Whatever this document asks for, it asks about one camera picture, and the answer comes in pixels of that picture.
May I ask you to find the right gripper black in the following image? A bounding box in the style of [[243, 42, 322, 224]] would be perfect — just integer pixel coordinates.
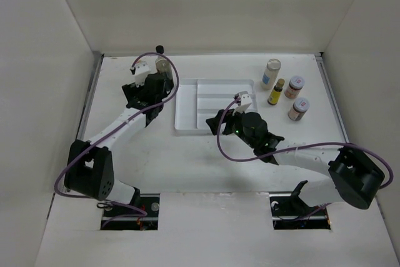
[[206, 104, 257, 149]]

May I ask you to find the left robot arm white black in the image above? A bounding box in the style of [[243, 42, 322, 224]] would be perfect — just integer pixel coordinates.
[[64, 73, 174, 216]]

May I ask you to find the small yellow label bottle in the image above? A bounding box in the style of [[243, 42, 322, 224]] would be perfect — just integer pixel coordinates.
[[267, 78, 285, 105]]

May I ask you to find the brown jar white lid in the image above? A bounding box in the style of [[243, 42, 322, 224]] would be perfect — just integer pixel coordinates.
[[284, 76, 305, 99], [287, 98, 310, 121]]

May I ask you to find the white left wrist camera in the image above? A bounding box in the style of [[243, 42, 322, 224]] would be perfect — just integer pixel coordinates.
[[130, 61, 151, 88]]

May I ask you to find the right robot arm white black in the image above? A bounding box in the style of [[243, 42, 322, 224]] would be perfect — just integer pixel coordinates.
[[206, 109, 385, 214]]

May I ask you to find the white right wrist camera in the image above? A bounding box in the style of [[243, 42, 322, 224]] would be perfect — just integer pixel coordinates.
[[234, 91, 253, 114]]

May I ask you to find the tall white spice jar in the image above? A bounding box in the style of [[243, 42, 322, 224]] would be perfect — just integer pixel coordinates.
[[261, 59, 281, 90]]

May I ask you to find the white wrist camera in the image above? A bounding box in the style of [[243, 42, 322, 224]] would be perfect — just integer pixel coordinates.
[[234, 91, 253, 114], [130, 61, 151, 88]]

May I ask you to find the white divided organizer tray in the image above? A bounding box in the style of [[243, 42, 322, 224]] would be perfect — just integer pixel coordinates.
[[174, 79, 258, 136]]

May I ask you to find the brown jar white lid front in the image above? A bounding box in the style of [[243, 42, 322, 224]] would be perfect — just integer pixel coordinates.
[[287, 98, 310, 121]]

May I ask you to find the glass bottle black cap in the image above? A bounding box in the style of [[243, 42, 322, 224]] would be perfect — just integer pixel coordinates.
[[155, 45, 173, 81]]

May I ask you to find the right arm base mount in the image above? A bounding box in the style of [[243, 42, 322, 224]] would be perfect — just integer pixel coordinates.
[[269, 193, 331, 230]]

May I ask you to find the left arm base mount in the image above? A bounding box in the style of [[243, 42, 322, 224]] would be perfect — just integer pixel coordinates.
[[96, 194, 161, 231]]

